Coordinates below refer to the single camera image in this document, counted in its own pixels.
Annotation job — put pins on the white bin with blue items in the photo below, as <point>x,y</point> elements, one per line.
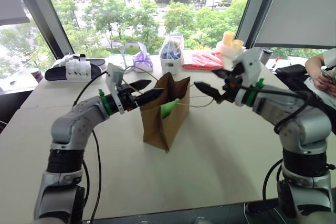
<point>170,62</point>

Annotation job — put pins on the metal stand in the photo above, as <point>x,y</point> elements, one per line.
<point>122,53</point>

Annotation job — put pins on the person bare forearm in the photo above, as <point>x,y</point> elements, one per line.
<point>316,62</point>

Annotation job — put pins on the red marker pen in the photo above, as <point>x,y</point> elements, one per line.
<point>275,63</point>

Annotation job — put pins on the paper cup with red print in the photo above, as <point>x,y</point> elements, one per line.
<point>37,75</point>

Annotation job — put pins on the short yellow cup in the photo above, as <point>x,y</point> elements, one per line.
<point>237,43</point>

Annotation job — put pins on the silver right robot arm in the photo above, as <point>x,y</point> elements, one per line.
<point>302,129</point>

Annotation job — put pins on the grey cylindrical bottle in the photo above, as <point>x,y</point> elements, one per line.
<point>265,56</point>

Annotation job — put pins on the smartphone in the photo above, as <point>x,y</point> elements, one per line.
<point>329,73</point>

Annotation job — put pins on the purple tissue pack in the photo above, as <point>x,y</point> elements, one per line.
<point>143,61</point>

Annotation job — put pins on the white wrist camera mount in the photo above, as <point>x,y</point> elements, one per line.
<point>250,64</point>
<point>113,77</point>

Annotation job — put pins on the black bag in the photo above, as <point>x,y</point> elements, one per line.
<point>291,77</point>

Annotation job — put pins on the white crumpled plastic bag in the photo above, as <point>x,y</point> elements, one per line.
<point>63,60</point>

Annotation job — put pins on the person hand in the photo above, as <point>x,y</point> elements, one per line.
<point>323,82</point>

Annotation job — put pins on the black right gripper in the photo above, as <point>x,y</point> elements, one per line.
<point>232,91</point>

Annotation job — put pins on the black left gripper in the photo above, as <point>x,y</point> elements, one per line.
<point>128,100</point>

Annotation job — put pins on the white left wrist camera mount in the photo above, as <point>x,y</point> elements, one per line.
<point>113,77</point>

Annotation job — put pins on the black slipper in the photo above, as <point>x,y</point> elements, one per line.
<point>56,74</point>

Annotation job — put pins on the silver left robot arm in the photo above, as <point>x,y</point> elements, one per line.
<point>71,127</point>

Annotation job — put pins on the red plastic package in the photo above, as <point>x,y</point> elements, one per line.
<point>203,60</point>

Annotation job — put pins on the white small bottle set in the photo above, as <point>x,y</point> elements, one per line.
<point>78,68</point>

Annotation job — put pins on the brown paper bag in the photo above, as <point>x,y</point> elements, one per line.
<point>168,129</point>

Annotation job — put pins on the green plush toy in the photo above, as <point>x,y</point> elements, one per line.
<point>168,107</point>

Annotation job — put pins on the tall yellow cup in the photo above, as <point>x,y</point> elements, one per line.
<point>228,37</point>

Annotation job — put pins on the person white clothing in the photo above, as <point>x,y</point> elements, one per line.
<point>323,94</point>

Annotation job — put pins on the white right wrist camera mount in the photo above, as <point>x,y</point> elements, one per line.
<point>250,64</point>

